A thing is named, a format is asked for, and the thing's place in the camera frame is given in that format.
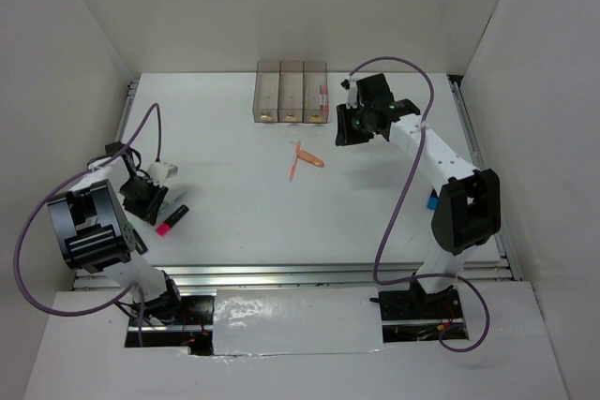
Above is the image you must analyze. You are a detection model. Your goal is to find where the blue black highlighter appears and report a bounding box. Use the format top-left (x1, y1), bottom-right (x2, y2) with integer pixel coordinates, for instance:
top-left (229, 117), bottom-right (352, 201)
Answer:
top-left (427, 190), bottom-right (439, 211)

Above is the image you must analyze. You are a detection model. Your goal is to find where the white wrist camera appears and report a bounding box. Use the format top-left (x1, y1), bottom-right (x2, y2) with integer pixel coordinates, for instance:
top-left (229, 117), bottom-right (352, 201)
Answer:
top-left (340, 76), bottom-right (358, 110)
top-left (145, 161), bottom-right (178, 185)

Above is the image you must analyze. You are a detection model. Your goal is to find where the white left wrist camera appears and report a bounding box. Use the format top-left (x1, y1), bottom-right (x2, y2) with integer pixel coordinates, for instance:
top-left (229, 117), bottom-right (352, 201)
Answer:
top-left (145, 161), bottom-right (178, 185)

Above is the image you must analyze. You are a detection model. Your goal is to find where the orange pen cap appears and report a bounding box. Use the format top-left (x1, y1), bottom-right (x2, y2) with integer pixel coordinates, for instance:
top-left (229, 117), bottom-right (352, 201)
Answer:
top-left (297, 150), bottom-right (324, 169)

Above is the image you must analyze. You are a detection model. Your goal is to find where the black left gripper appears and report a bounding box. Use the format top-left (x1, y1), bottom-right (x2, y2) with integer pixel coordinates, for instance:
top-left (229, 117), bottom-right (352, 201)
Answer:
top-left (118, 175), bottom-right (169, 226)

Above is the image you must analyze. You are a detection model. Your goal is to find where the left brown transparent container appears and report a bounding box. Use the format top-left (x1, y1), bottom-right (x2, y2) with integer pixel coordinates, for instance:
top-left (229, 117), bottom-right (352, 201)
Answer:
top-left (252, 60), bottom-right (280, 123)

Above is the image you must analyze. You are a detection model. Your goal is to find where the green black highlighter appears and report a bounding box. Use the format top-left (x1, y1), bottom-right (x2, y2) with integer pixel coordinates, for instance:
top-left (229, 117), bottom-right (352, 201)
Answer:
top-left (132, 229), bottom-right (148, 255)

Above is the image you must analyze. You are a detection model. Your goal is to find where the right brown transparent container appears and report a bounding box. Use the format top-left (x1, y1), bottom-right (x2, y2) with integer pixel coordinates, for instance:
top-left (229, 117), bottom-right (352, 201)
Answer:
top-left (303, 61), bottom-right (329, 124)

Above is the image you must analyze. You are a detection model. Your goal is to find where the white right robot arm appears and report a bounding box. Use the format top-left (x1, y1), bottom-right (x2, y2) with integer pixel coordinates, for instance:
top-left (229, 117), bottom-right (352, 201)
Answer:
top-left (336, 74), bottom-right (502, 318)

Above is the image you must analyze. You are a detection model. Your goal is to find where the pink black highlighter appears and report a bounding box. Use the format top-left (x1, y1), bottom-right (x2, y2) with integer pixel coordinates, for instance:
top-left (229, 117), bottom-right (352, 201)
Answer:
top-left (156, 204), bottom-right (189, 237)

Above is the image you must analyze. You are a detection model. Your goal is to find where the aluminium frame rail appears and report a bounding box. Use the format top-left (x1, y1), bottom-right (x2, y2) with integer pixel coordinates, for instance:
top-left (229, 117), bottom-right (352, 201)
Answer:
top-left (72, 74), bottom-right (524, 289)

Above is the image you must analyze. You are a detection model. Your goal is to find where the white front cover panel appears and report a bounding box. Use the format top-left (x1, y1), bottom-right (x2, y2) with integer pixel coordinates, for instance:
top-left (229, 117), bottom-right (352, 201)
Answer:
top-left (213, 288), bottom-right (384, 356)

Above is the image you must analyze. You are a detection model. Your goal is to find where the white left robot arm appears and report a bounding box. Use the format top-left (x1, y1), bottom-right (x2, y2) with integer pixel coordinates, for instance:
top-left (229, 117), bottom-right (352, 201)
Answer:
top-left (46, 141), bottom-right (185, 325)

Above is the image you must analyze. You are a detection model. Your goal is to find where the blue transparent pen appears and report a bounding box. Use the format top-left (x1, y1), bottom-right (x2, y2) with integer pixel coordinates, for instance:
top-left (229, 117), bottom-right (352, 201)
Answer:
top-left (158, 189), bottom-right (187, 215)

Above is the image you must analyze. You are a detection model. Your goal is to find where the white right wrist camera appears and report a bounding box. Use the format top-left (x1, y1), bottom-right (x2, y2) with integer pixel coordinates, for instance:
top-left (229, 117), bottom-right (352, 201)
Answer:
top-left (340, 76), bottom-right (358, 110)

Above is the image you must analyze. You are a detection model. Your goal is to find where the orange pen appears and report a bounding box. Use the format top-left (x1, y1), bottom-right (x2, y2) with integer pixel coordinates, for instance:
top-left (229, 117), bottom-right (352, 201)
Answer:
top-left (289, 140), bottom-right (301, 182)
top-left (319, 85), bottom-right (328, 111)

